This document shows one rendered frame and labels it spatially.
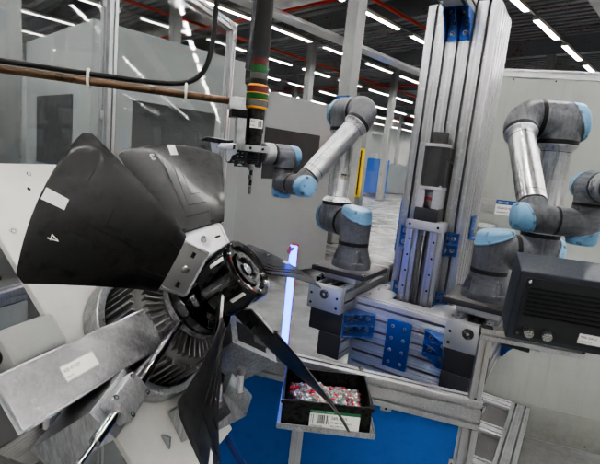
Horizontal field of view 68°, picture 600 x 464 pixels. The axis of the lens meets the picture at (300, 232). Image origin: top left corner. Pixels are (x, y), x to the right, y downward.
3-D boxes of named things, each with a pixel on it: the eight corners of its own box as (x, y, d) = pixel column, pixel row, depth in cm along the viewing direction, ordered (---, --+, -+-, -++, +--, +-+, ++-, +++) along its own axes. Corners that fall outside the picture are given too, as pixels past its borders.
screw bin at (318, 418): (278, 426, 104) (281, 399, 103) (282, 390, 121) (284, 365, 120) (371, 436, 104) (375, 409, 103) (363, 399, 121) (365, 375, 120)
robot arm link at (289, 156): (302, 169, 166) (304, 145, 164) (276, 167, 160) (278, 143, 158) (291, 168, 172) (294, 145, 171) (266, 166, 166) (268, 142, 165)
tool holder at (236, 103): (227, 148, 84) (231, 95, 82) (222, 148, 90) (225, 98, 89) (273, 153, 87) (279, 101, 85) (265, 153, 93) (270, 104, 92)
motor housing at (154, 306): (135, 414, 79) (189, 384, 75) (70, 304, 81) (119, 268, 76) (201, 363, 101) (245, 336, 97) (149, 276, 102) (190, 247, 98)
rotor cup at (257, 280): (198, 347, 79) (255, 312, 75) (155, 276, 79) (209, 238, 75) (234, 321, 92) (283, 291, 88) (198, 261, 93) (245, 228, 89)
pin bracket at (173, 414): (167, 412, 85) (201, 393, 83) (185, 402, 90) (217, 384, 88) (180, 442, 84) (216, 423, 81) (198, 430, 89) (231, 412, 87)
